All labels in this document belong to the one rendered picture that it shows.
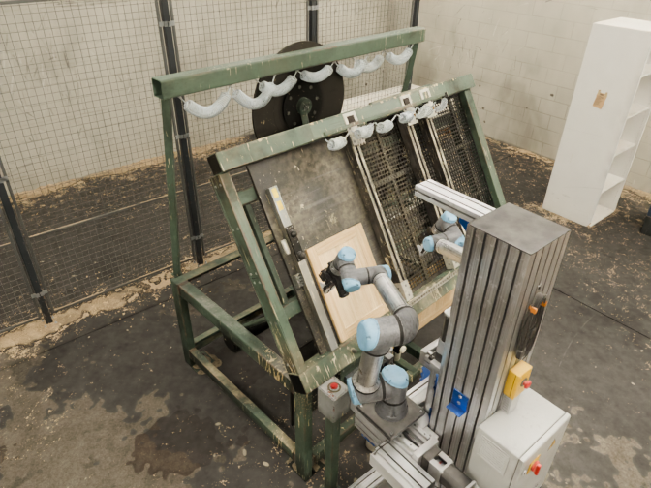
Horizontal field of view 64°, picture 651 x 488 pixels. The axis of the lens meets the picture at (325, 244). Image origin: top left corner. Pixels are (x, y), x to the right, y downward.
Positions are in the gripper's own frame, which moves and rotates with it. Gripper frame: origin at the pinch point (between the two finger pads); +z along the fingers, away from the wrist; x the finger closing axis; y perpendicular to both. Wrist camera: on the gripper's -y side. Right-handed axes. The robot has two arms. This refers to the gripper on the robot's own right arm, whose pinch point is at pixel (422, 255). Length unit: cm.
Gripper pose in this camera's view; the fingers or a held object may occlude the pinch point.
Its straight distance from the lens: 295.1
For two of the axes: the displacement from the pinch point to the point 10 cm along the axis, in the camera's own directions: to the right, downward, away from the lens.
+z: -3.1, 5.5, 7.8
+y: -5.6, -7.7, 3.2
